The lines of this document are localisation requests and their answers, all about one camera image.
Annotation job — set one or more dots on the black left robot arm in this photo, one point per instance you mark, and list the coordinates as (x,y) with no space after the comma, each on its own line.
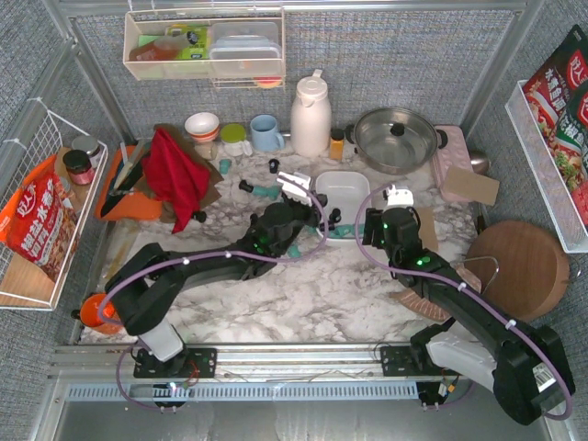
(144,289)

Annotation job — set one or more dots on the red seasoning packet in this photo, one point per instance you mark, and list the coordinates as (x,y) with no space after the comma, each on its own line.
(557,97)

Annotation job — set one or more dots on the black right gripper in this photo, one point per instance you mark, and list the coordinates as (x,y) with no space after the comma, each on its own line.
(374,225)

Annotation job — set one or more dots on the brown cardboard on tray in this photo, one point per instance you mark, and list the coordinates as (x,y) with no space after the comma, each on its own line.
(471,186)

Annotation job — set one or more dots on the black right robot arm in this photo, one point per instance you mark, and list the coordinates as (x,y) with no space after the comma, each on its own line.
(524,367)

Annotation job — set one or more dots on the orange snack bag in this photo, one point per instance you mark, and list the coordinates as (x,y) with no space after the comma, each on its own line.
(36,223)

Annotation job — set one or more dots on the pink egg tray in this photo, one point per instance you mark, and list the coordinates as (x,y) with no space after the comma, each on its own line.
(455,152)

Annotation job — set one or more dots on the clear plastic food container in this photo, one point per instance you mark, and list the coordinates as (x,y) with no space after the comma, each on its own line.
(245,49)

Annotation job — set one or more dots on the black coffee capsule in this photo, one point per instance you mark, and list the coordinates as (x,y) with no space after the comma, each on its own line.
(273,165)
(245,186)
(335,215)

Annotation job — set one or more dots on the silver lid jar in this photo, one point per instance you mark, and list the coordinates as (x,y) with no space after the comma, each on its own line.
(87,144)

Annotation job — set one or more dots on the white right wall basket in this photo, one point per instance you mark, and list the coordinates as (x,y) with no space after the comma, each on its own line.
(561,209)

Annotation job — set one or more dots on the green lid glass jar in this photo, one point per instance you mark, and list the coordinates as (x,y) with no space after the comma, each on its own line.
(234,140)

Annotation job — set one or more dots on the orange tray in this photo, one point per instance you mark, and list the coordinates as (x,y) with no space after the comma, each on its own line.
(134,205)

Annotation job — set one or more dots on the steel pot with lid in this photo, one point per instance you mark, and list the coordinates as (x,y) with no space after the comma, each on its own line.
(394,140)

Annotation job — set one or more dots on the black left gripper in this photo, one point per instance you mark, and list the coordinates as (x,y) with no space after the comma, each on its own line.
(322,209)

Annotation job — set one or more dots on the white wall-mounted basket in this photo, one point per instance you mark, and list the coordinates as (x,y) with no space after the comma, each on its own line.
(150,55)

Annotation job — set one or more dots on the light blue mug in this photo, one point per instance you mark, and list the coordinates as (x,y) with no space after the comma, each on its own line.
(265,134)

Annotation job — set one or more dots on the white bowl with stripes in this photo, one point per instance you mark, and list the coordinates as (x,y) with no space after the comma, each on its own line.
(202,126)

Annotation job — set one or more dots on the round wooden board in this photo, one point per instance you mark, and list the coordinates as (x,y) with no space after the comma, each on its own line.
(522,268)

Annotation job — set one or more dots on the red lid jar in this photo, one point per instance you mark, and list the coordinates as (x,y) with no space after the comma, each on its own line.
(78,167)

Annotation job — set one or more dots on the white rectangular storage basket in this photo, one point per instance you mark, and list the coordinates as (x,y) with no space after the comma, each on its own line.
(345,190)

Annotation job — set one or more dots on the orange ball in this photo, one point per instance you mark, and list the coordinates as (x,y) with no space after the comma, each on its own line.
(90,318)

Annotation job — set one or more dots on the brown cardboard square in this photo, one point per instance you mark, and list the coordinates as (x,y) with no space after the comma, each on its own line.
(427,232)

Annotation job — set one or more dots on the white wire side basket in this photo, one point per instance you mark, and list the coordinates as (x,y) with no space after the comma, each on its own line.
(24,286)

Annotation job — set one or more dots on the orange spice bottle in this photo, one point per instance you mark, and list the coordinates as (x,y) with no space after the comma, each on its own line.
(337,143)

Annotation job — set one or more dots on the red cloth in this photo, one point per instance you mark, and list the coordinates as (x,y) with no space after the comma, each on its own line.
(174,177)

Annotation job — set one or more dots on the white thermos jug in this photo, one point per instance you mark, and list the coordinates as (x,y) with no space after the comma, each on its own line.
(311,116)

